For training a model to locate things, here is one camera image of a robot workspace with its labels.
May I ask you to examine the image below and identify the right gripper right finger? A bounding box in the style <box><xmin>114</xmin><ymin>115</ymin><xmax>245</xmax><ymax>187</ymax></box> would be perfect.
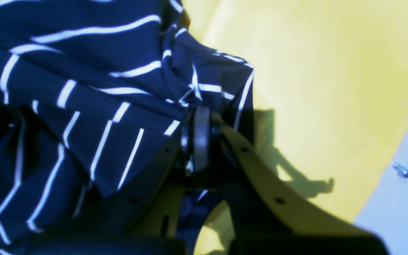
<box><xmin>194</xmin><ymin>108</ymin><xmax>387</xmax><ymax>255</ymax></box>

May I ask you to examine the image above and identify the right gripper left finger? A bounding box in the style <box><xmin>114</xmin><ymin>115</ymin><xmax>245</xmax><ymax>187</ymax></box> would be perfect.
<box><xmin>27</xmin><ymin>108</ymin><xmax>199</xmax><ymax>255</ymax></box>

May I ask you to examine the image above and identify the navy white striped T-shirt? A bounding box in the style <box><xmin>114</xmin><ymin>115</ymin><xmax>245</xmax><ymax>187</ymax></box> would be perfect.
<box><xmin>0</xmin><ymin>0</ymin><xmax>254</xmax><ymax>255</ymax></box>

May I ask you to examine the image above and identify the yellow table cloth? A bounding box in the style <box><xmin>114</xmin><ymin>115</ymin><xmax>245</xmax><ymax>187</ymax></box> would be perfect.
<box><xmin>183</xmin><ymin>0</ymin><xmax>408</xmax><ymax>255</ymax></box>

